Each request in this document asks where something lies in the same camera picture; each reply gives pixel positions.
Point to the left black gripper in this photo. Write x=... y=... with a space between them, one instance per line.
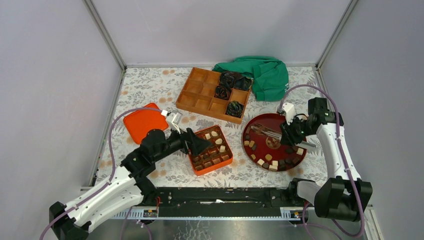
x=195 y=144

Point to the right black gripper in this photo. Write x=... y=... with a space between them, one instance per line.
x=288 y=136

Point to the orange chocolate box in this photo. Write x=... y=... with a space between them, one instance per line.
x=211 y=159

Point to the red round plate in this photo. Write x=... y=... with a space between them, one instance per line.
x=267 y=152

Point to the metal serving tongs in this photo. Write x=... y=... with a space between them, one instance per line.
x=262 y=130

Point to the orange box lid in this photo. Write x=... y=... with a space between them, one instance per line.
x=140 y=122

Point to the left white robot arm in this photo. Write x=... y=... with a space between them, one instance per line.
x=127 y=186

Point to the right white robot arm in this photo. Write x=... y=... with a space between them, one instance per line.
x=344 y=196

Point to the floral table mat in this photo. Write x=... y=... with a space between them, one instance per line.
x=162 y=86

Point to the wooden compartment organizer tray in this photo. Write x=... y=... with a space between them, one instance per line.
x=198 y=96

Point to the dark rolled fabric front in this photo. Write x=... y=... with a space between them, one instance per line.
x=234 y=109

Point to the dark rolled fabric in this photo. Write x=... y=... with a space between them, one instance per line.
x=235 y=80
x=234 y=109
x=222 y=92

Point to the dark rolled fabric middle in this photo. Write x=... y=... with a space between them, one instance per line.
x=222 y=92

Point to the green cloth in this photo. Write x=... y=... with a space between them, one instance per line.
x=270 y=75

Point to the dark rolled fabric back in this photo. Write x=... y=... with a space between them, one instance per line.
x=235 y=80

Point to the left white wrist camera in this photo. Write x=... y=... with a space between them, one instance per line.
x=173 y=119

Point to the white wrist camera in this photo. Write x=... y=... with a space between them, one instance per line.
x=173 y=119
x=287 y=110

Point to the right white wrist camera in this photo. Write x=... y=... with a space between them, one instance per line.
x=287 y=110

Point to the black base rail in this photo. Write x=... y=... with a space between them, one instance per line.
x=212 y=203

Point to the aluminium frame rail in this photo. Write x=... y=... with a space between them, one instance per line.
x=203 y=204

